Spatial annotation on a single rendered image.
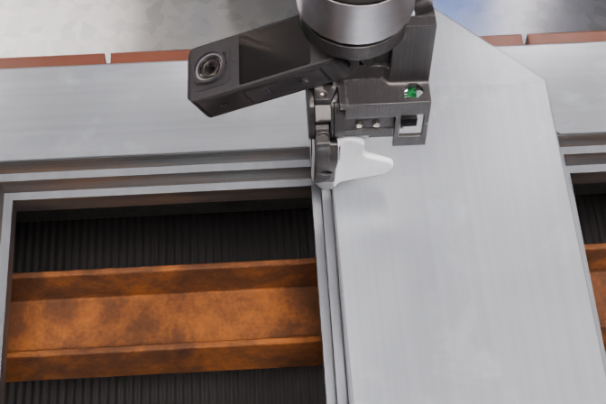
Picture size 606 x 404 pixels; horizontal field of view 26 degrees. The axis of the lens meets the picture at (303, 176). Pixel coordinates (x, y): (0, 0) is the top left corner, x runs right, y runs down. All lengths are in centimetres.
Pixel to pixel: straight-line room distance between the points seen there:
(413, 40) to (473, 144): 20
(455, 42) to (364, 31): 30
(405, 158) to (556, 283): 15
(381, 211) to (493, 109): 13
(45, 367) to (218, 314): 16
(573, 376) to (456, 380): 8
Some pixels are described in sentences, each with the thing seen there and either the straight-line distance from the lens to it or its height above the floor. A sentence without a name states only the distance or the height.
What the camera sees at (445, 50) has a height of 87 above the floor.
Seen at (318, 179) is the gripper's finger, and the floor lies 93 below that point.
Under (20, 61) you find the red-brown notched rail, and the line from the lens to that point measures 115.
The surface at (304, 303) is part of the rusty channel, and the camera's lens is 117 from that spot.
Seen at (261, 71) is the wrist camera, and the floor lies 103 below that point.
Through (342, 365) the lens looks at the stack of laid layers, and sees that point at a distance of 96.
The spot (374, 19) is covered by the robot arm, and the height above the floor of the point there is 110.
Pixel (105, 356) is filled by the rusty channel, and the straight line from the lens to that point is 112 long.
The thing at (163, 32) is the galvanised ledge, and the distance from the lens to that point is 134.
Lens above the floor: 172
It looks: 58 degrees down
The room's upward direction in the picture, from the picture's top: straight up
